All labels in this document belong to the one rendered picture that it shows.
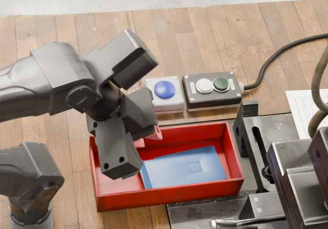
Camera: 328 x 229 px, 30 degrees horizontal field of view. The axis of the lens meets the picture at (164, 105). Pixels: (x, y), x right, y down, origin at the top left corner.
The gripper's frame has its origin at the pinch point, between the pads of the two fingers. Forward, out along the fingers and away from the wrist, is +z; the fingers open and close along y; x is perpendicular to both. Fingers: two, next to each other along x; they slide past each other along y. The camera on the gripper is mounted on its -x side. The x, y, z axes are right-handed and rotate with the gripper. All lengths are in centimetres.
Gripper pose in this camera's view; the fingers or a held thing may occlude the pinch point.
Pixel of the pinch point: (150, 137)
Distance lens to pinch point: 99.6
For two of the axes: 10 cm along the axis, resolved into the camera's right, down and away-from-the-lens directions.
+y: 8.8, -3.7, -3.0
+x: -1.8, -8.4, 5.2
